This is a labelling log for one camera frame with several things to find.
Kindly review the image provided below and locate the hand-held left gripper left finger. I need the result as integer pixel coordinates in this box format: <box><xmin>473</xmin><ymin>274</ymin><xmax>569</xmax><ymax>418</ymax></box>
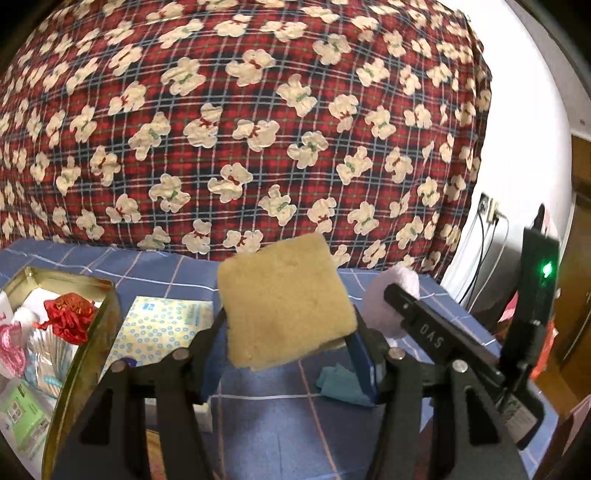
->
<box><xmin>41</xmin><ymin>309</ymin><xmax>229</xmax><ymax>480</ymax></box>

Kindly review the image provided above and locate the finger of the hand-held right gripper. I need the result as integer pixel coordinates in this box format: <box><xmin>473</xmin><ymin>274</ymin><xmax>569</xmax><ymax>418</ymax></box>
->
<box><xmin>382</xmin><ymin>282</ymin><xmax>423</xmax><ymax>332</ymax></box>

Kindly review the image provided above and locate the red ribbon flower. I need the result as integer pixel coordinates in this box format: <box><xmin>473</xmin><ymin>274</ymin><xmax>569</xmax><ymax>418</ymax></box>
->
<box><xmin>34</xmin><ymin>293</ymin><xmax>100</xmax><ymax>344</ymax></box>

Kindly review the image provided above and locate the black cable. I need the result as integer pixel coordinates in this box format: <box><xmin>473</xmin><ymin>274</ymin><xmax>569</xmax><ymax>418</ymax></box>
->
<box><xmin>459</xmin><ymin>210</ymin><xmax>492</xmax><ymax>305</ymax></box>

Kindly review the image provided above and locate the blue plaid bedsheet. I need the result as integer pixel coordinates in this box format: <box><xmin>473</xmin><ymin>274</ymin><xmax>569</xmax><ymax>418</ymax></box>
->
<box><xmin>0</xmin><ymin>237</ymin><xmax>522</xmax><ymax>480</ymax></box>

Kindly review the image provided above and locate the wall power outlet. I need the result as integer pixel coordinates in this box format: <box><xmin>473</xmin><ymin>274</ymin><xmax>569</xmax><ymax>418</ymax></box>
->
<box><xmin>478</xmin><ymin>193</ymin><xmax>502</xmax><ymax>222</ymax></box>

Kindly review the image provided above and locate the wooden door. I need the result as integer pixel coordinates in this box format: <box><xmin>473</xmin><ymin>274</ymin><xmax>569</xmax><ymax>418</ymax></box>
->
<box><xmin>538</xmin><ymin>134</ymin><xmax>591</xmax><ymax>418</ymax></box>

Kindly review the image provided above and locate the green packet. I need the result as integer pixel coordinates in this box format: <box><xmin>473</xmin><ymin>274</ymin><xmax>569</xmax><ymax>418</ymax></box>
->
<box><xmin>0</xmin><ymin>383</ymin><xmax>51</xmax><ymax>455</ymax></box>

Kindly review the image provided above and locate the teal cloth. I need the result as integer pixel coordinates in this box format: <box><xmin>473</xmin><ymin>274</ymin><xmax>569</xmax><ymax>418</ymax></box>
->
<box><xmin>316</xmin><ymin>363</ymin><xmax>375</xmax><ymax>407</ymax></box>

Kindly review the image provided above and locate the red plaid bear-print blanket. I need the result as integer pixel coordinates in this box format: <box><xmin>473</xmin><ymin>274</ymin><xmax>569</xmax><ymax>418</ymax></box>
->
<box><xmin>0</xmin><ymin>0</ymin><xmax>492</xmax><ymax>280</ymax></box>

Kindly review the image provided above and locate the pink ribbon flower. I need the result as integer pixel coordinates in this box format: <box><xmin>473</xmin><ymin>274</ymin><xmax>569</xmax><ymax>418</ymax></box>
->
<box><xmin>0</xmin><ymin>310</ymin><xmax>35</xmax><ymax>377</ymax></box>

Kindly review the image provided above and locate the blue dotted tissue pack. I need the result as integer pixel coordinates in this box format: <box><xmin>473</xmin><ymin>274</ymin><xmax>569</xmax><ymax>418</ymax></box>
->
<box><xmin>108</xmin><ymin>295</ymin><xmax>215</xmax><ymax>370</ymax></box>

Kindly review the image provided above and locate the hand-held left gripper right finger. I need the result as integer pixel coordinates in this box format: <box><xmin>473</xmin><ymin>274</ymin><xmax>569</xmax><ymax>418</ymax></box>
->
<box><xmin>344</xmin><ymin>318</ymin><xmax>529</xmax><ymax>480</ymax></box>

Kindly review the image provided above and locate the tan square sponge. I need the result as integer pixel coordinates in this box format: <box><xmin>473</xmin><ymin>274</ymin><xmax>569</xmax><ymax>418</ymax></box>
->
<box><xmin>216</xmin><ymin>232</ymin><xmax>358</xmax><ymax>374</ymax></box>

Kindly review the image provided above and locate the small white block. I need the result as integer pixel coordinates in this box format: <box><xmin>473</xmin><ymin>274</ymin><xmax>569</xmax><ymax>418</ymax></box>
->
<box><xmin>191</xmin><ymin>401</ymin><xmax>214</xmax><ymax>433</ymax></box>

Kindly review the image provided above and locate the white fluffy pompom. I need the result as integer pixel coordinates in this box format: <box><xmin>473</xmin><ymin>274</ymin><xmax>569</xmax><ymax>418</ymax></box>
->
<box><xmin>365</xmin><ymin>267</ymin><xmax>421</xmax><ymax>347</ymax></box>

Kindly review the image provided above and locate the gold tin box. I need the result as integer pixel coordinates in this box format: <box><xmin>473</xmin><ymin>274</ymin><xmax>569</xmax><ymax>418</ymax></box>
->
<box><xmin>0</xmin><ymin>267</ymin><xmax>122</xmax><ymax>480</ymax></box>

